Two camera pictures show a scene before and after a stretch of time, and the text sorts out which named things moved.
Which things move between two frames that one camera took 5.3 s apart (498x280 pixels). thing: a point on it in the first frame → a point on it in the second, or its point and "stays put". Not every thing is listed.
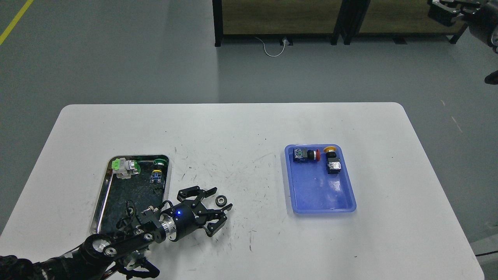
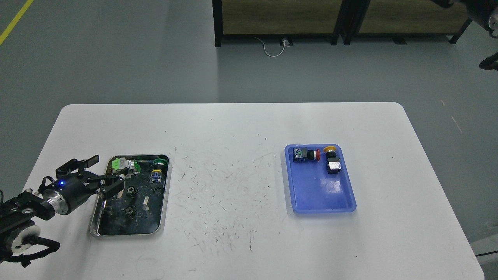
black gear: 221,200 → 132,192
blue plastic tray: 312,190 stays put
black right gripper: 481,15 → 479,11
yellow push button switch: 333,163 stays put
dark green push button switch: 156,176 stays put
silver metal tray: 144,179 stays put
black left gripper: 189,217 → 64,195
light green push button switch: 124,168 stays put
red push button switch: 302,155 stays put
